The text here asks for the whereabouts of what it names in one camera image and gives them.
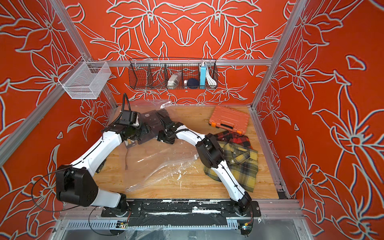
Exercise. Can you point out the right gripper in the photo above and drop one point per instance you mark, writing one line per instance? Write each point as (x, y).
(160, 136)

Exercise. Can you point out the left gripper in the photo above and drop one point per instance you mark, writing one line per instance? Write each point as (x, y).
(145, 129)

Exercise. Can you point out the clear plastic vacuum bag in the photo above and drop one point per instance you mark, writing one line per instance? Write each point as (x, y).
(151, 161)

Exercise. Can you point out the yellow green plaid shirt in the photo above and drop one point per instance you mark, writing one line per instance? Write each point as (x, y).
(242, 161)

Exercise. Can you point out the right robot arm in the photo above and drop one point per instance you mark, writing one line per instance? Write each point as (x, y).
(212, 157)

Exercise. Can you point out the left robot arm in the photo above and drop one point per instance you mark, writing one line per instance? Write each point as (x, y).
(75, 182)

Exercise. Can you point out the red black plaid shirt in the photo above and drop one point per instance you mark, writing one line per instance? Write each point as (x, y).
(234, 138)

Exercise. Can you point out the small picture card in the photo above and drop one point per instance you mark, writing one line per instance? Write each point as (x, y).
(130, 143)

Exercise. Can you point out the grey packet in basket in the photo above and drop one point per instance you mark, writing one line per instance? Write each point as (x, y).
(174, 80)

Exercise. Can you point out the dark blue round object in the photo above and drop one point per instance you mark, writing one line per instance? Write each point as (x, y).
(193, 83)

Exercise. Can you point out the orange plastic tool case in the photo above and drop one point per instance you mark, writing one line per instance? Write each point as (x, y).
(229, 119)

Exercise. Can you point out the light blue box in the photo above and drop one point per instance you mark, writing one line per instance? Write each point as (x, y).
(203, 72)

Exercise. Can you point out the black handled screwdriver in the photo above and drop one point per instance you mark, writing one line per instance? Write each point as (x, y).
(100, 167)

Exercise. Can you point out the black wire wall basket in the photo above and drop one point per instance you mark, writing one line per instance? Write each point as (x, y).
(153, 74)

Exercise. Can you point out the white wire wall basket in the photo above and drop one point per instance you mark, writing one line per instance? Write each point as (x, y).
(85, 81)

